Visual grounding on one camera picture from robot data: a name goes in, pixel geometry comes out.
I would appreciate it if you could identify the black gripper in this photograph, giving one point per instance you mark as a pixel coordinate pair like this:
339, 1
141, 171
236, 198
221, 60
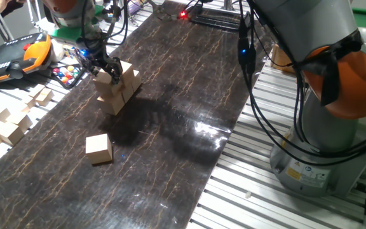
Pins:
92, 57

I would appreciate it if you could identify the large wooden cube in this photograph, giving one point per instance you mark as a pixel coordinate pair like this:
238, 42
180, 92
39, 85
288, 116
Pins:
136, 81
127, 71
103, 84
99, 149
127, 93
110, 106

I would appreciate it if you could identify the silver orange robot arm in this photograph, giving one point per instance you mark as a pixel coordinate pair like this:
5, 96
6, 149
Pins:
322, 133

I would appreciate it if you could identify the pile of spare wooden blocks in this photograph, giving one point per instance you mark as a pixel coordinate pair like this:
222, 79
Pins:
14, 106

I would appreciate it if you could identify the person hand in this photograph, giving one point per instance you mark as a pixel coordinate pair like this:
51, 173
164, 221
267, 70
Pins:
2, 4

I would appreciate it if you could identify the green billiard ball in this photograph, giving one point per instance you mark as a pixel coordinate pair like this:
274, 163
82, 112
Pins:
75, 75

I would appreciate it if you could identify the yellow billiard ball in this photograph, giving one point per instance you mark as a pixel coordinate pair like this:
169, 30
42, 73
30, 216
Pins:
70, 68

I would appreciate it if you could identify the black triangle ball rack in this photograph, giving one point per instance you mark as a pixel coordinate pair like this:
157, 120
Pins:
71, 84

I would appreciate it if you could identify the red billiard ball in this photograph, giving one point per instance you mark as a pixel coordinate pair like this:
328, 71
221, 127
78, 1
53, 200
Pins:
69, 76

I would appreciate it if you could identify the orange billiard ball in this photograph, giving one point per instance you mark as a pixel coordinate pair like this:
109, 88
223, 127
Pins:
65, 80

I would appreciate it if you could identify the white billiard ball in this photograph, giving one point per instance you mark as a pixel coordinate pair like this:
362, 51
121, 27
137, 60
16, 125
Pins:
63, 70

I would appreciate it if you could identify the blue billiard ball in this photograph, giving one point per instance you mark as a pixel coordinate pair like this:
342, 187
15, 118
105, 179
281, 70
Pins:
60, 75

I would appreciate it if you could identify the maroon billiard ball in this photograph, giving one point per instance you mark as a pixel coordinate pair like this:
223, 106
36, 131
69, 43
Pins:
56, 70

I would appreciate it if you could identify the white round ball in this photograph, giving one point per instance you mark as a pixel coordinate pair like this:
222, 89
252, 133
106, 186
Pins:
56, 51

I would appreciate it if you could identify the green mounting plate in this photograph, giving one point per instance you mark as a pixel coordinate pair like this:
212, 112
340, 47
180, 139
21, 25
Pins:
68, 33

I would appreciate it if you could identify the black orange teach pendant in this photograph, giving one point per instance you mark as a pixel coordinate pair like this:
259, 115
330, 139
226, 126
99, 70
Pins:
14, 60

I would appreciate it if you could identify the dark marble pattern mat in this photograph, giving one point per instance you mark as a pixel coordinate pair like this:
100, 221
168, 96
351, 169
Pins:
176, 127

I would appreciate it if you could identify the black connector blue light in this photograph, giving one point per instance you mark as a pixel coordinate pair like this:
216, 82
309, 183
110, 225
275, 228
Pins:
242, 51

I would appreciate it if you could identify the metal stand pole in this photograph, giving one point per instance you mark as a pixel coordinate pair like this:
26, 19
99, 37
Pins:
228, 4

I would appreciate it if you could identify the small white scrap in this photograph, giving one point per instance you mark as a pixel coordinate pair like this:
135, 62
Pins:
248, 194

